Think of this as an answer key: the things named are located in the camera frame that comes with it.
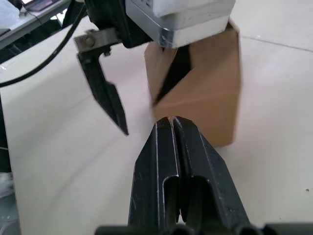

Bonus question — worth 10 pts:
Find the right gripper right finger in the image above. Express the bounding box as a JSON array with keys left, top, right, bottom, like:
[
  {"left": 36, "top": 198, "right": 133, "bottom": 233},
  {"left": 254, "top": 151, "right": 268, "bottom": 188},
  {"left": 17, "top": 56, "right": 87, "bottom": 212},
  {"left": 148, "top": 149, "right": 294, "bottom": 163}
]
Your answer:
[{"left": 173, "top": 116, "right": 252, "bottom": 226}]

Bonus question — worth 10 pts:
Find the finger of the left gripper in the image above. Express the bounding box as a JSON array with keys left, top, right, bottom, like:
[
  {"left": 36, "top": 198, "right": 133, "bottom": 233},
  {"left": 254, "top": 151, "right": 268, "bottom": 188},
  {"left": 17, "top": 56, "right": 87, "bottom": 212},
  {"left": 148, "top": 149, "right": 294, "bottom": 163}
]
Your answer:
[
  {"left": 77, "top": 51, "right": 130, "bottom": 137},
  {"left": 156, "top": 45, "right": 194, "bottom": 104}
]

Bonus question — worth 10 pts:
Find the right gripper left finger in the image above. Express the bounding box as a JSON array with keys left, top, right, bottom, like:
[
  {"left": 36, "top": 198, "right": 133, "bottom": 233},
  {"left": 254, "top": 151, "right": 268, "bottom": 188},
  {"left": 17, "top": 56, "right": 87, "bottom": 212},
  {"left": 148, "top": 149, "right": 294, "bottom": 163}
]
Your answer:
[{"left": 128, "top": 117, "right": 182, "bottom": 225}]

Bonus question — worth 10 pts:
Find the brown cardboard box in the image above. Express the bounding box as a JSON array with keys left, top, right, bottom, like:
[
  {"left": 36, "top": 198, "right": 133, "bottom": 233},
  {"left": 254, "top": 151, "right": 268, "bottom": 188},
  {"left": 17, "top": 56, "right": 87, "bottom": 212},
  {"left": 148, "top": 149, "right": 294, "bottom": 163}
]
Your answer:
[{"left": 144, "top": 20, "right": 246, "bottom": 148}]

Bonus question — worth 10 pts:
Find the dark flat screen device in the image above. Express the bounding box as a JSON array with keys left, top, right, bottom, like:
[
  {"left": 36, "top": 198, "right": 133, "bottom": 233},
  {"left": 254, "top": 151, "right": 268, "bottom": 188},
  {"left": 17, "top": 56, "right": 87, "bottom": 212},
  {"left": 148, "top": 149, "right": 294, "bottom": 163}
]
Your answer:
[{"left": 21, "top": 0, "right": 55, "bottom": 12}]

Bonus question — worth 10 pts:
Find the grey background desk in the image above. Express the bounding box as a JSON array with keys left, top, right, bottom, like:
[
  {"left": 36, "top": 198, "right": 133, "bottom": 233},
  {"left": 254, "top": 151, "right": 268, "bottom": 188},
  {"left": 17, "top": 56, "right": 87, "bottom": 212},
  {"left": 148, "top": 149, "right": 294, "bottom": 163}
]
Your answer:
[{"left": 0, "top": 0, "right": 72, "bottom": 51}]

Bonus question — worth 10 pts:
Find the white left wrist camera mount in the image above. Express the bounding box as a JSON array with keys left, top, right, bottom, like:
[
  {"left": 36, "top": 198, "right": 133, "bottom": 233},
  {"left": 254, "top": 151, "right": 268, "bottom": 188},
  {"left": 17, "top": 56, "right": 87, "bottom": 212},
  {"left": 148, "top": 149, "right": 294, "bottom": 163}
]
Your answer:
[{"left": 124, "top": 0, "right": 237, "bottom": 49}]

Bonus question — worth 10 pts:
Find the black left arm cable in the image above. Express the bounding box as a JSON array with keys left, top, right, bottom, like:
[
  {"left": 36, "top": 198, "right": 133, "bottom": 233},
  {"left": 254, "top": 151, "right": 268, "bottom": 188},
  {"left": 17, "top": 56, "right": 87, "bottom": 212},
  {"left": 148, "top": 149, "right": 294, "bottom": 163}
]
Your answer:
[{"left": 0, "top": 14, "right": 87, "bottom": 88}]

